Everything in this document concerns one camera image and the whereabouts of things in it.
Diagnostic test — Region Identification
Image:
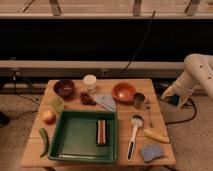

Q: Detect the metal fork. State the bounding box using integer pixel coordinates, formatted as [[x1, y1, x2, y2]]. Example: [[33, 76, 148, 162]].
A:
[[145, 100, 153, 128]]

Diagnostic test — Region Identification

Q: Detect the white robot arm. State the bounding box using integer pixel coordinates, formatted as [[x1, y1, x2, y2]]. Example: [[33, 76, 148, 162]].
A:
[[161, 54, 213, 109]]

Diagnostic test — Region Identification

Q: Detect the grey metal cup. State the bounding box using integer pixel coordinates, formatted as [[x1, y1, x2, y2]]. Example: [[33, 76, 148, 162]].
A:
[[133, 93, 145, 109]]

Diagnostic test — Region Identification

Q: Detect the green plastic cup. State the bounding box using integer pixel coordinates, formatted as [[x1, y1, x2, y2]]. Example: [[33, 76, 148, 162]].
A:
[[51, 97, 64, 113]]

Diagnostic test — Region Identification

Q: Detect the light blue cloth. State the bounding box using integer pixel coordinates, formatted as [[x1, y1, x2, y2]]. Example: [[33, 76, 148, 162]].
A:
[[95, 93, 116, 112]]

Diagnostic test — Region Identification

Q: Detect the white jar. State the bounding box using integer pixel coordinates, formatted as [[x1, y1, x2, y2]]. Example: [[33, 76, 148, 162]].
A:
[[83, 75, 97, 91]]

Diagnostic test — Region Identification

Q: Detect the orange bowl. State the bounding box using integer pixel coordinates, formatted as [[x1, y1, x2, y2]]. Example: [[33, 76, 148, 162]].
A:
[[111, 82, 136, 102]]

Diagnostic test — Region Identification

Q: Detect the pine cone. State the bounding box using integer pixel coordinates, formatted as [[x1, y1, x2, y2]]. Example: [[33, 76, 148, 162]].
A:
[[79, 92, 96, 105]]

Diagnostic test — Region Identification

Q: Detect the dark purple bowl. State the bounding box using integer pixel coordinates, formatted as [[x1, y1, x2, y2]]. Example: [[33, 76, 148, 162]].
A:
[[53, 80, 75, 99]]

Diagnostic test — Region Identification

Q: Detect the green plastic tray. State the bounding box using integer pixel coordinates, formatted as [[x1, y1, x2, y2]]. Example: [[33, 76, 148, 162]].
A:
[[48, 110, 118, 163]]

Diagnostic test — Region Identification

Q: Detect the wooden table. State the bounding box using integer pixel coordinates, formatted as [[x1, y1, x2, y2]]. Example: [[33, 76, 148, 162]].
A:
[[22, 79, 176, 169]]

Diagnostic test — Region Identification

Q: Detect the apple toy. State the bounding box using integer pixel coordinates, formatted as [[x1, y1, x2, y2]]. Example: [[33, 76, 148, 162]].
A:
[[42, 110, 56, 125]]

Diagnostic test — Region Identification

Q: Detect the blue sponge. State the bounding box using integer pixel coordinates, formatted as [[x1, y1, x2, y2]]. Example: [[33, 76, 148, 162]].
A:
[[140, 144, 164, 163]]

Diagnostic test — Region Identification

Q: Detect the black cable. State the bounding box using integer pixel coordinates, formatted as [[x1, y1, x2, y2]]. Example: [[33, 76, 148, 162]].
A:
[[119, 10, 157, 75]]

